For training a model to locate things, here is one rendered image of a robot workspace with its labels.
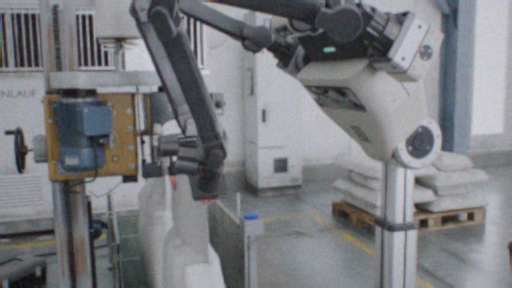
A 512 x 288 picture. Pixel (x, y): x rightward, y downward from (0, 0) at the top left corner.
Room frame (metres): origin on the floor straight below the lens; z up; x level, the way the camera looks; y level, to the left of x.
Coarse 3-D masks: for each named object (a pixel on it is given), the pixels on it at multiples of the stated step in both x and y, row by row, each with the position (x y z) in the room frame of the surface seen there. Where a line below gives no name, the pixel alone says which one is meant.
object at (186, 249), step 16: (176, 192) 1.60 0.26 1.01; (176, 208) 1.61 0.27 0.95; (192, 208) 1.49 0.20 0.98; (176, 224) 1.62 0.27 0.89; (192, 224) 1.50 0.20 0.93; (176, 240) 1.60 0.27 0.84; (192, 240) 1.50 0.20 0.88; (208, 240) 1.38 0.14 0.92; (176, 256) 1.50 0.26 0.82; (192, 256) 1.47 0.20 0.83; (208, 256) 1.38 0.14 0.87; (176, 272) 1.48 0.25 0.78; (192, 272) 1.44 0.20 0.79; (208, 272) 1.46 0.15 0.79
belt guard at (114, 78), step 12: (72, 72) 1.57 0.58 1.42; (84, 72) 1.59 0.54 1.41; (96, 72) 1.62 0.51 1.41; (108, 72) 1.66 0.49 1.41; (120, 72) 1.70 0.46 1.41; (132, 72) 1.75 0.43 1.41; (144, 72) 1.79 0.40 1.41; (156, 72) 1.84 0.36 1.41; (60, 84) 1.58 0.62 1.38; (72, 84) 1.57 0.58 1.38; (84, 84) 1.58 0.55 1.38; (96, 84) 1.61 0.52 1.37; (108, 84) 1.65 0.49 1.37; (120, 84) 1.70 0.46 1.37; (132, 84) 1.74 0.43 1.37; (144, 84) 1.79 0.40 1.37; (156, 84) 1.84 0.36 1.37
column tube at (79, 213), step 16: (64, 0) 1.82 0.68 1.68; (48, 16) 1.81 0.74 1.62; (64, 16) 1.82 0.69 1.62; (48, 32) 1.81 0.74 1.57; (64, 32) 1.82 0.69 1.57; (48, 48) 1.80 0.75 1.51; (64, 48) 1.82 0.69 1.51; (48, 64) 1.80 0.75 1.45; (64, 64) 1.82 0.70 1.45; (48, 80) 1.80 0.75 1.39; (64, 192) 1.81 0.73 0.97; (80, 192) 1.83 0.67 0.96; (64, 208) 1.81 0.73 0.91; (80, 208) 1.83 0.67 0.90; (64, 224) 1.81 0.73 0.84; (80, 224) 1.83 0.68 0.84; (64, 240) 1.81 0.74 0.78; (80, 240) 1.83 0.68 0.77; (64, 256) 1.81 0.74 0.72; (80, 256) 1.82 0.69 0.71; (64, 272) 1.80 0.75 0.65; (80, 272) 1.82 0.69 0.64
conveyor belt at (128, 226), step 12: (120, 216) 3.53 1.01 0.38; (132, 216) 3.53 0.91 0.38; (120, 228) 3.23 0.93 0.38; (132, 228) 3.23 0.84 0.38; (120, 240) 2.98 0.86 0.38; (132, 240) 2.98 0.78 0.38; (132, 252) 2.76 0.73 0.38; (132, 264) 2.57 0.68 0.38; (132, 276) 2.41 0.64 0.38; (144, 276) 2.40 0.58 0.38
